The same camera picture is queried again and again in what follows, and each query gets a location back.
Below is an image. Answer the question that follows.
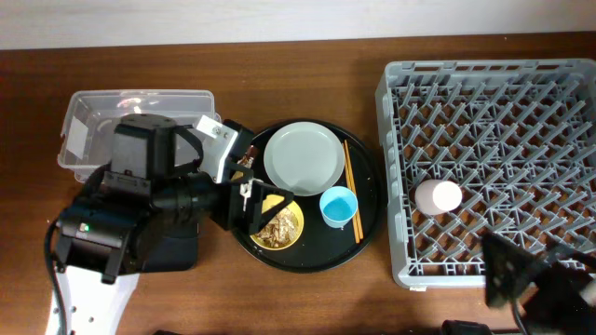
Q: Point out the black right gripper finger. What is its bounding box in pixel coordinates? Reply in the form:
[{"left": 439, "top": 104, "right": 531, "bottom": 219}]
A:
[
  {"left": 481, "top": 233, "right": 540, "bottom": 308},
  {"left": 544, "top": 243, "right": 595, "bottom": 274}
]

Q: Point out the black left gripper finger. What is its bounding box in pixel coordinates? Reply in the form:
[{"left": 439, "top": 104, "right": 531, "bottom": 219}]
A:
[
  {"left": 253, "top": 180, "right": 294, "bottom": 201},
  {"left": 249, "top": 193, "right": 294, "bottom": 235}
]

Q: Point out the grey round plate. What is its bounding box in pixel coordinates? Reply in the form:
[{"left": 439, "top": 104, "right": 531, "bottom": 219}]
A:
[{"left": 263, "top": 121, "right": 345, "bottom": 196}]

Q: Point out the light blue plastic cup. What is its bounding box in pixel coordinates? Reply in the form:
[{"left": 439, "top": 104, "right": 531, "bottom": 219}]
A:
[{"left": 319, "top": 186, "right": 351, "bottom": 229}]

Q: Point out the wooden chopstick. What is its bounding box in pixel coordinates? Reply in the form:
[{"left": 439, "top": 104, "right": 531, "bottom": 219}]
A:
[
  {"left": 344, "top": 140, "right": 364, "bottom": 244},
  {"left": 343, "top": 141, "right": 361, "bottom": 244}
]

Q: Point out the pink plastic cup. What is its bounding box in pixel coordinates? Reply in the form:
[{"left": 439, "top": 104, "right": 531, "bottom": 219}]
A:
[{"left": 414, "top": 180, "right": 463, "bottom": 216}]

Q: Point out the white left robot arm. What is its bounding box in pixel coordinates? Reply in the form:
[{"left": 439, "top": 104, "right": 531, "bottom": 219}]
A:
[{"left": 44, "top": 175, "right": 294, "bottom": 334}]

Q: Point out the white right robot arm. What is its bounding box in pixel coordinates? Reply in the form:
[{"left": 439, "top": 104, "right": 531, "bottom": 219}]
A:
[{"left": 481, "top": 233, "right": 595, "bottom": 334}]

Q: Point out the grey plastic dishwasher rack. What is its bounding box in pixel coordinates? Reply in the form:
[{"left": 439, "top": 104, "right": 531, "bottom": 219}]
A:
[{"left": 375, "top": 59, "right": 595, "bottom": 290}]

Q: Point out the yellow bowl with food scraps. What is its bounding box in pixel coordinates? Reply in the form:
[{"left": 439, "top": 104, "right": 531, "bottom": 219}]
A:
[{"left": 251, "top": 201, "right": 305, "bottom": 251}]

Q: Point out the gold brown snack wrapper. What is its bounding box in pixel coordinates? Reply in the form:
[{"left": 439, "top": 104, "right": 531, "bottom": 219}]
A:
[{"left": 237, "top": 145, "right": 259, "bottom": 168}]

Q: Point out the round black serving tray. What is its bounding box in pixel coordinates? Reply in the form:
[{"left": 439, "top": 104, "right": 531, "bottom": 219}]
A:
[{"left": 233, "top": 120, "right": 387, "bottom": 274}]

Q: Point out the black rectangular tray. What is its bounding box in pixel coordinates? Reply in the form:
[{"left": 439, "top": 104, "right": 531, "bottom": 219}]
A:
[{"left": 141, "top": 223, "right": 198, "bottom": 273}]

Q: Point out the black object at bottom edge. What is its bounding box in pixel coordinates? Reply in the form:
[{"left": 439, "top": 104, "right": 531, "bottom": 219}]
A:
[{"left": 440, "top": 320, "right": 494, "bottom": 335}]

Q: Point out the clear plastic bin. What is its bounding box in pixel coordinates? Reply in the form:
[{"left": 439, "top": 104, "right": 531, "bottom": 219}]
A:
[{"left": 58, "top": 89, "right": 221, "bottom": 183}]

